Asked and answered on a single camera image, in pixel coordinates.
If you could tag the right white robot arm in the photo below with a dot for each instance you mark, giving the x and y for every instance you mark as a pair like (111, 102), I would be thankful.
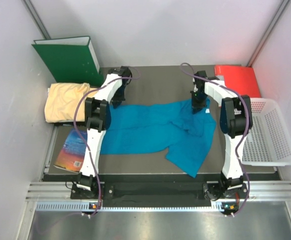
(235, 122)

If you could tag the red folder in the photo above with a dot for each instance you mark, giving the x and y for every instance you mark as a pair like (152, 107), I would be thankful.
(239, 78)

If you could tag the blue t shirt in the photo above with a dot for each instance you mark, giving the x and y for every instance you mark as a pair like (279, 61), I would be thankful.
(140, 129)

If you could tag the green ring binder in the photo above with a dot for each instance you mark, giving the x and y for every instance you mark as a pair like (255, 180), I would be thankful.
(70, 60)

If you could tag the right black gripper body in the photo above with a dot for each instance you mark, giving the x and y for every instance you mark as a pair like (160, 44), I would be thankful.
(198, 98)

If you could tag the folded cream t shirt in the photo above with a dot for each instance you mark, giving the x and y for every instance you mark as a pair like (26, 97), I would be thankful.
(62, 102)

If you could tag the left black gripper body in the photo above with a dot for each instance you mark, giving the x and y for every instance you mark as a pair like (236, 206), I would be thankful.
(120, 90)

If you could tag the colourful book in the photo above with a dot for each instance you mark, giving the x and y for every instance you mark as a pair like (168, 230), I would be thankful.
(72, 154)

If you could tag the aluminium rail frame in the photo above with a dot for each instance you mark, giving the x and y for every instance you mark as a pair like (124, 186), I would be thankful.
(273, 190)

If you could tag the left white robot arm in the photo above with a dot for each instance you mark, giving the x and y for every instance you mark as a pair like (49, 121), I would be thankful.
(97, 119)

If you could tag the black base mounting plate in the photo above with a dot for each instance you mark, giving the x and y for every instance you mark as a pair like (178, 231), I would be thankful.
(136, 192)

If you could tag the white plastic basket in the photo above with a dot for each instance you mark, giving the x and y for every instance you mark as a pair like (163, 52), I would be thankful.
(268, 143)

